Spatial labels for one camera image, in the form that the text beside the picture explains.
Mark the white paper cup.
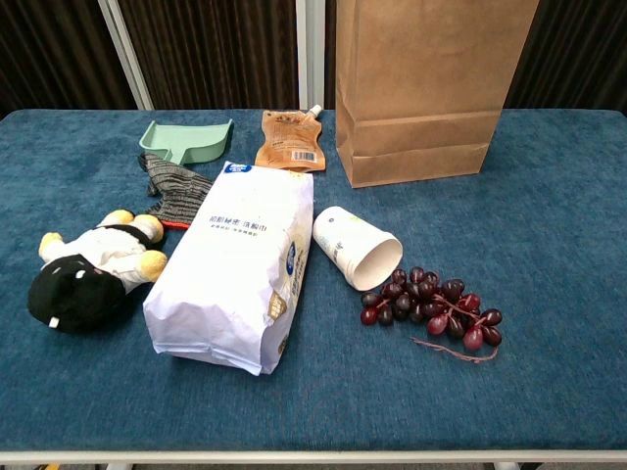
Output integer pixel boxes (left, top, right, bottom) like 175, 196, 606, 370
313, 205, 405, 290

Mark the purple grape bunch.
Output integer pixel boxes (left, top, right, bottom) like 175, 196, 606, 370
360, 265, 504, 366

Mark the brown paper bag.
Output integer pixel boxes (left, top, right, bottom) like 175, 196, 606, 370
334, 0, 541, 189

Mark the large white paper package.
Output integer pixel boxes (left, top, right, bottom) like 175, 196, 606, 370
142, 160, 315, 377

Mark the brown spout pouch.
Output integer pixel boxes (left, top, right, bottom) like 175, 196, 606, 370
254, 104, 327, 173

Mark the grey striped knit glove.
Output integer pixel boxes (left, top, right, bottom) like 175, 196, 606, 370
136, 152, 215, 231

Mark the mint green dustpan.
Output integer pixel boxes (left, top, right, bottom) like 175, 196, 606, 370
138, 118, 235, 165

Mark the blue felt table mat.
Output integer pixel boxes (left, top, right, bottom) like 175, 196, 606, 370
0, 108, 627, 452

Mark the black and white plush toy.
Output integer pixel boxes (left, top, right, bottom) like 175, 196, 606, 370
26, 209, 169, 334

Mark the white metal table frame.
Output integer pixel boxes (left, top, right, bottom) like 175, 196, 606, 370
0, 448, 627, 470

